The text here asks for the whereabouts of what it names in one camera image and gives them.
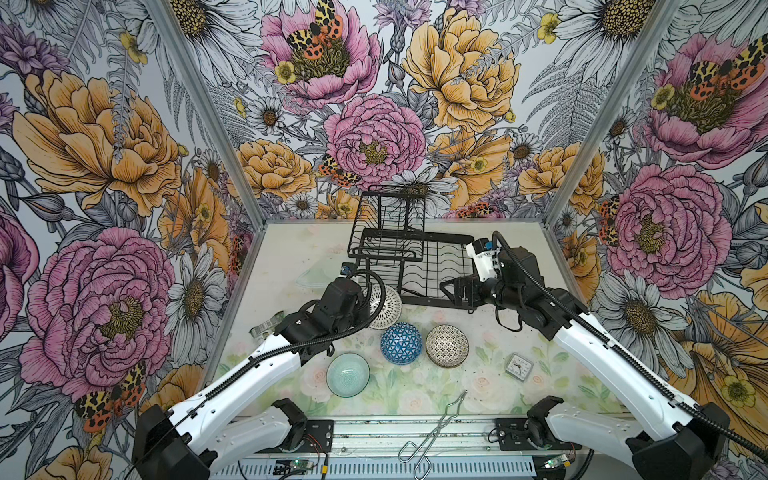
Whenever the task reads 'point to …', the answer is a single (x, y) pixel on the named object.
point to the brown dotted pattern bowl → (447, 346)
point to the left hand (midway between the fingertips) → (361, 309)
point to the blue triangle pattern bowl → (401, 343)
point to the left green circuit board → (302, 464)
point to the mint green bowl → (348, 374)
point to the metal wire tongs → (410, 452)
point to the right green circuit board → (556, 462)
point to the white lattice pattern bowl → (392, 308)
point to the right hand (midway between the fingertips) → (455, 293)
